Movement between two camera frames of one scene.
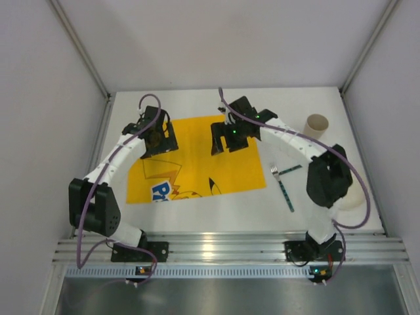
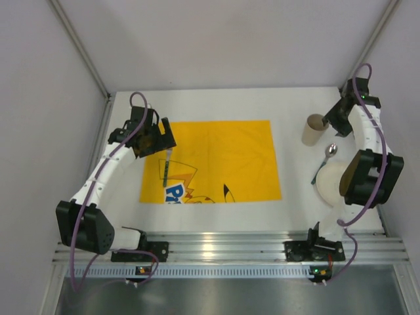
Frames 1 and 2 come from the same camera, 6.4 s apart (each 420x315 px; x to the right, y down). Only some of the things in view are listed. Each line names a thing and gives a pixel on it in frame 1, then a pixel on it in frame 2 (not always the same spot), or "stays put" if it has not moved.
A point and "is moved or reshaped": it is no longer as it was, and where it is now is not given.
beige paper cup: x=315 y=125 stays put
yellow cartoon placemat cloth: x=192 y=170 is moved or reshaped
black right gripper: x=228 y=139 -> x=334 y=117
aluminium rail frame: x=224 y=246 stays put
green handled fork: x=274 y=170 -> x=168 y=153
